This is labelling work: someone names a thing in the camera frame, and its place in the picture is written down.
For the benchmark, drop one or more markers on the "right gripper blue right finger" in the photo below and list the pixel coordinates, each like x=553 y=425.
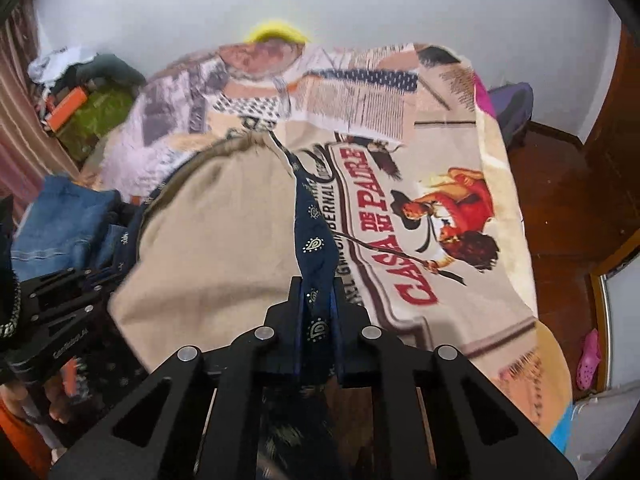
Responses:
x=336 y=327

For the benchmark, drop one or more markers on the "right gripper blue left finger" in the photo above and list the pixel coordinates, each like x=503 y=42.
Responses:
x=295 y=321

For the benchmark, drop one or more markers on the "navy patterned large garment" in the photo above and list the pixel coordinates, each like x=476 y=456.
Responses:
x=216 y=249

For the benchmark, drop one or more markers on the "orange sleeve forearm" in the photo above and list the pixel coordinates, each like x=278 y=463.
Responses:
x=28 y=443

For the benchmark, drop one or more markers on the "left hand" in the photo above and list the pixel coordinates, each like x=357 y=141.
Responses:
x=57 y=389

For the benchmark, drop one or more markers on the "folded blue jeans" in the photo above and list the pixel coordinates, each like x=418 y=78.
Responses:
x=70 y=227

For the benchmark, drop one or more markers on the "red striped curtain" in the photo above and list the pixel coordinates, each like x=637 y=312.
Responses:
x=28 y=154

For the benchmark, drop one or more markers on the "printed bed blanket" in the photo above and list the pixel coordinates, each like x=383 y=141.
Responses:
x=403 y=186

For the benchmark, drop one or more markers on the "orange box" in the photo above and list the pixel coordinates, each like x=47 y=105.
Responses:
x=64 y=110

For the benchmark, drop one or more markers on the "green patterned cloth pile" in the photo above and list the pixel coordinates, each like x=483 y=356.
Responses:
x=105 y=109

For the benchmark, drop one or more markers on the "pink slipper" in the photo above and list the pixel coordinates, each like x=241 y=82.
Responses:
x=589 y=361

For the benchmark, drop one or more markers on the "dark grey cushion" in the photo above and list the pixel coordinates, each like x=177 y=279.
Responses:
x=103 y=66

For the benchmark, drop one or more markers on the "grey backpack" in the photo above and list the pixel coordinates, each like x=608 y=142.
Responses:
x=513 y=105

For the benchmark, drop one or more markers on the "white appliance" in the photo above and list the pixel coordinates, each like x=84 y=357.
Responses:
x=597 y=422

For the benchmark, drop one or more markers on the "yellow plush object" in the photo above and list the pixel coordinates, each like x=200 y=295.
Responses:
x=276 y=29

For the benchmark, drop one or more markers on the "brown wooden door frame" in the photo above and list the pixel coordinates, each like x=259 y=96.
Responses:
x=612 y=153

